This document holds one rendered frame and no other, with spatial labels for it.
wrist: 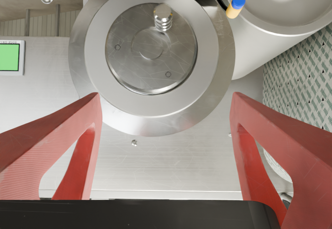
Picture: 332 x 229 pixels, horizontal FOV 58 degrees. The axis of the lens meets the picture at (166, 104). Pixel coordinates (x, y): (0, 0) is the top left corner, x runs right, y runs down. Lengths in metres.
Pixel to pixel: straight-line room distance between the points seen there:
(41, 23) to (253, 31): 3.83
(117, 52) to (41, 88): 0.40
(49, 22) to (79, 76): 3.71
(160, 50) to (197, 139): 0.36
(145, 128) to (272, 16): 0.15
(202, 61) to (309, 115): 0.16
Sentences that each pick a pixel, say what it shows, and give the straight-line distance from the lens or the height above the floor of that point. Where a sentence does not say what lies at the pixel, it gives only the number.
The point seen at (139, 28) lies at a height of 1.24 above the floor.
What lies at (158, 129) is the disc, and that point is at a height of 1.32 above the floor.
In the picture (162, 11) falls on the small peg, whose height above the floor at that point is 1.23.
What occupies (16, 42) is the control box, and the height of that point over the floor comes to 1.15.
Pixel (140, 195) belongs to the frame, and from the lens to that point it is 0.61.
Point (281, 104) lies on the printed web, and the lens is 0.45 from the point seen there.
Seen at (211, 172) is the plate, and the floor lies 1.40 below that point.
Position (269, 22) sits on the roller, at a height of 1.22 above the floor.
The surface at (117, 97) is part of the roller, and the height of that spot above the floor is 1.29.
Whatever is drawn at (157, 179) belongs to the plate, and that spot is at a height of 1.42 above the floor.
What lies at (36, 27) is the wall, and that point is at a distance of 4.10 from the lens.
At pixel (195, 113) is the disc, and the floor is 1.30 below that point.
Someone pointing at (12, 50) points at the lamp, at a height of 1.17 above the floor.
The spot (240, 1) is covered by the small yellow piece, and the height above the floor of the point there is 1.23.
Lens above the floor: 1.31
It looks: 4 degrees down
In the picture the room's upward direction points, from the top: 179 degrees counter-clockwise
